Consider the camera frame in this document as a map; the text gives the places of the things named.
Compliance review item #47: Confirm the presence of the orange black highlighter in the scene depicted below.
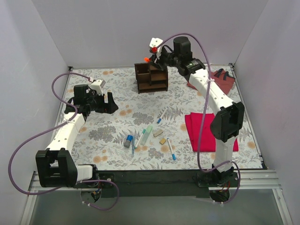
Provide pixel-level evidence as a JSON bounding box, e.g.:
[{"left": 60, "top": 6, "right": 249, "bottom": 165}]
[{"left": 144, "top": 57, "right": 152, "bottom": 63}]

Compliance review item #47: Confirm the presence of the blue grey glue stick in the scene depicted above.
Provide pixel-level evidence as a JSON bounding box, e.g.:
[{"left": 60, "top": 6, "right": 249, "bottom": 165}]
[{"left": 123, "top": 135, "right": 133, "bottom": 148}]

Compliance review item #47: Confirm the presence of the light blue pen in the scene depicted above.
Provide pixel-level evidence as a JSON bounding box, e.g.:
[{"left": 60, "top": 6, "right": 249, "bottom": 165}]
[{"left": 132, "top": 137, "right": 135, "bottom": 157}]

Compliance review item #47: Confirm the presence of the teal capped white pen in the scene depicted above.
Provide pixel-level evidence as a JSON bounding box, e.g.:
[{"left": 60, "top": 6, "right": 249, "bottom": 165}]
[{"left": 134, "top": 129, "right": 146, "bottom": 149}]

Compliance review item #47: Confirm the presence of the green highlighter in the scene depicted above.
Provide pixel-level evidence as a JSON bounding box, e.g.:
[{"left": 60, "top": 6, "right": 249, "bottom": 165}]
[{"left": 141, "top": 125, "right": 153, "bottom": 145}]

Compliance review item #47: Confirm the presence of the blue capped white pen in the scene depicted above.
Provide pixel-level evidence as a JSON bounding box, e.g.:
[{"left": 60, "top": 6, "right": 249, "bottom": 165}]
[{"left": 157, "top": 106, "right": 169, "bottom": 124}]

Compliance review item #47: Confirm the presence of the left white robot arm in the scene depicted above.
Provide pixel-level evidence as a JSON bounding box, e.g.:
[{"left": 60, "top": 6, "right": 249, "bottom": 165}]
[{"left": 36, "top": 80, "right": 118, "bottom": 188}]

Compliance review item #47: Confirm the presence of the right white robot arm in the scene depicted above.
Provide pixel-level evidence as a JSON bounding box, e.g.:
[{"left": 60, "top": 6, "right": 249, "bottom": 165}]
[{"left": 149, "top": 33, "right": 245, "bottom": 186}]

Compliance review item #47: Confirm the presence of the brown wooden desk organizer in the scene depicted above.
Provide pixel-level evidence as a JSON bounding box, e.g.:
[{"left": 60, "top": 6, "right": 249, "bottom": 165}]
[{"left": 135, "top": 63, "right": 168, "bottom": 94}]

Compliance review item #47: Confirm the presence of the floral table mat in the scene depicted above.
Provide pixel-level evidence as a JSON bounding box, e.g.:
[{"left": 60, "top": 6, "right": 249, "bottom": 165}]
[{"left": 45, "top": 65, "right": 264, "bottom": 171}]

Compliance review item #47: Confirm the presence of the beige eraser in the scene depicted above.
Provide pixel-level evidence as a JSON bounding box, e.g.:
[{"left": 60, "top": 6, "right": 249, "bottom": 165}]
[{"left": 153, "top": 129, "right": 163, "bottom": 137}]

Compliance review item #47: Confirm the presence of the terracotta folded shirt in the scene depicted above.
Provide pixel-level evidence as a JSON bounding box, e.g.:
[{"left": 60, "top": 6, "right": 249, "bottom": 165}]
[{"left": 187, "top": 67, "right": 236, "bottom": 96}]

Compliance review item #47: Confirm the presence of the tan small eraser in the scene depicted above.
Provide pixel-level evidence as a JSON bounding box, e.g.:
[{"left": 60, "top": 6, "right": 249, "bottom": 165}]
[{"left": 159, "top": 138, "right": 166, "bottom": 145}]

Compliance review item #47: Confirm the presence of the crimson folded cloth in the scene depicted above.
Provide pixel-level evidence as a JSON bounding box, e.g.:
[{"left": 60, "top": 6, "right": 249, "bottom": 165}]
[{"left": 184, "top": 112, "right": 239, "bottom": 152}]

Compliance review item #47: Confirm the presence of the blue tipped white pen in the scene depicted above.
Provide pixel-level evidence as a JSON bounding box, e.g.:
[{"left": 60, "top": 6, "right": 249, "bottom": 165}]
[{"left": 167, "top": 138, "right": 176, "bottom": 160}]

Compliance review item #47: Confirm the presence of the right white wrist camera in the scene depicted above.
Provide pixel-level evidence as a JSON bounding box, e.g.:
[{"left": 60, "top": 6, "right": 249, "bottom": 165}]
[{"left": 149, "top": 37, "right": 163, "bottom": 59}]

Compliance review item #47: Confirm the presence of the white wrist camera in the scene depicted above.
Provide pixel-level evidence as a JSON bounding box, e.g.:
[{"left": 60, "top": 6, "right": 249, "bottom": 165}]
[
  {"left": 90, "top": 79, "right": 105, "bottom": 95},
  {"left": 149, "top": 37, "right": 163, "bottom": 59}
]

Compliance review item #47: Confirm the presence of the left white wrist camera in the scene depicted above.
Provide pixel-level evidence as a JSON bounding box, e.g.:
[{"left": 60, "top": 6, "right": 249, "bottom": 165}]
[{"left": 90, "top": 79, "right": 105, "bottom": 95}]

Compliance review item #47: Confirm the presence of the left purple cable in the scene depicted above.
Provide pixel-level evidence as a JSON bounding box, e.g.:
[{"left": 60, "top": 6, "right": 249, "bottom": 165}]
[{"left": 8, "top": 72, "right": 120, "bottom": 211}]

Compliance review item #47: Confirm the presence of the purple cable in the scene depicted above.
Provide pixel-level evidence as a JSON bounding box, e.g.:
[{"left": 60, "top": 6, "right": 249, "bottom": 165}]
[
  {"left": 159, "top": 33, "right": 241, "bottom": 204},
  {"left": 8, "top": 72, "right": 120, "bottom": 211}
]

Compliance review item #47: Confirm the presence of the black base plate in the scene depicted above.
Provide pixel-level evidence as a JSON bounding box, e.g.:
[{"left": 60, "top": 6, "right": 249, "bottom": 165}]
[{"left": 72, "top": 170, "right": 240, "bottom": 199}]

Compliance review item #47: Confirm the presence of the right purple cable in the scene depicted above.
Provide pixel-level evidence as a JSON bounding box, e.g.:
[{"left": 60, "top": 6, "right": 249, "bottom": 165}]
[{"left": 159, "top": 33, "right": 241, "bottom": 204}]

